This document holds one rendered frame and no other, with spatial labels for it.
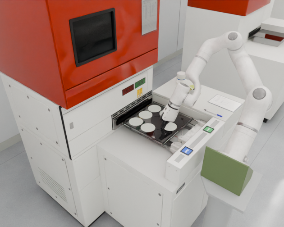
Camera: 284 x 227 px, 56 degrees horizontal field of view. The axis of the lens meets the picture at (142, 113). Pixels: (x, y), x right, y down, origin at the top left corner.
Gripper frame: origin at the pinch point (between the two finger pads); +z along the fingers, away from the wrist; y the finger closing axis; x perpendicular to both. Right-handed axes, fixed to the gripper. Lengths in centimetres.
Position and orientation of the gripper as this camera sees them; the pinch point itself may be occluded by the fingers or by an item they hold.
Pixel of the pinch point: (163, 125)
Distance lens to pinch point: 182.9
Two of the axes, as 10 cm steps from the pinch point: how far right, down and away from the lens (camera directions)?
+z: -3.9, 8.3, 3.9
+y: 8.4, 1.5, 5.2
